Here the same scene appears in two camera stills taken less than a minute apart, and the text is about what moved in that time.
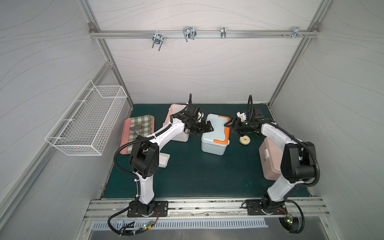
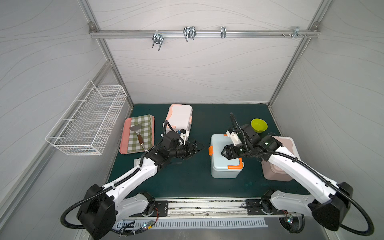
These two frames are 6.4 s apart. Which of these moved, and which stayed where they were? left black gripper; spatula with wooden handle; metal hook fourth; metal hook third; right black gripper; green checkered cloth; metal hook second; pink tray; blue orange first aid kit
Moved: left black gripper; right black gripper; blue orange first aid kit
Stayed: pink tray; spatula with wooden handle; green checkered cloth; metal hook second; metal hook fourth; metal hook third
